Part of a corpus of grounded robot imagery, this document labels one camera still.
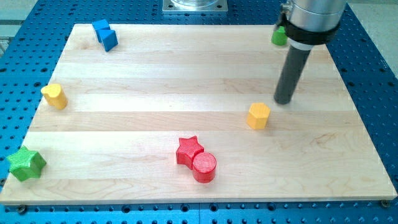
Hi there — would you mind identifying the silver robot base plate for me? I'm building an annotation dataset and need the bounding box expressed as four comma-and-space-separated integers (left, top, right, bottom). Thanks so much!
162, 0, 228, 14

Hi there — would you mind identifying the blue cube block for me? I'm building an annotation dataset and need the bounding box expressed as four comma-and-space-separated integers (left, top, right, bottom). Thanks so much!
91, 19, 110, 43

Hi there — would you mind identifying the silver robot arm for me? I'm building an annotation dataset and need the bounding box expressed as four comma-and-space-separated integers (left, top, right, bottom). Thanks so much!
274, 0, 346, 105

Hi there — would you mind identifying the yellow hexagon block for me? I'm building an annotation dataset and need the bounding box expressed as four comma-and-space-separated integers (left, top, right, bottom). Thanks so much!
246, 103, 271, 129

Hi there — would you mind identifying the wooden board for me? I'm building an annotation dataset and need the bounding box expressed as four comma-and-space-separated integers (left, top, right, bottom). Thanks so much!
1, 24, 397, 205

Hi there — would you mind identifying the yellow heart block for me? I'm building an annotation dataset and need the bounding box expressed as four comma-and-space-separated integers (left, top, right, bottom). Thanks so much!
40, 83, 68, 110

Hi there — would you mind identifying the red cylinder block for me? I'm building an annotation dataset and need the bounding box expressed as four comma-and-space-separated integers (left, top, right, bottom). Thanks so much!
192, 152, 217, 184

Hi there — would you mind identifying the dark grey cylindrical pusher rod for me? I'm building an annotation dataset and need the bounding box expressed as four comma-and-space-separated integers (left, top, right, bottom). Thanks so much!
274, 46, 311, 105

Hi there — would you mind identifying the green star block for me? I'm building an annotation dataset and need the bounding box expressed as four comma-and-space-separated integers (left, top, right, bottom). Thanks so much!
6, 146, 47, 182

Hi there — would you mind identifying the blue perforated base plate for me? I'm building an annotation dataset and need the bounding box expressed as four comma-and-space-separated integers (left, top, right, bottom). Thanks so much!
1, 1, 397, 223

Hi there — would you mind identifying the blue triangle block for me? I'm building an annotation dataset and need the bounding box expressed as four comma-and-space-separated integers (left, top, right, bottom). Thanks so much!
99, 30, 118, 52

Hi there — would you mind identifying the red star block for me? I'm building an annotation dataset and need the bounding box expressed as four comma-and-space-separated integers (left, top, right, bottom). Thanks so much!
175, 136, 205, 170

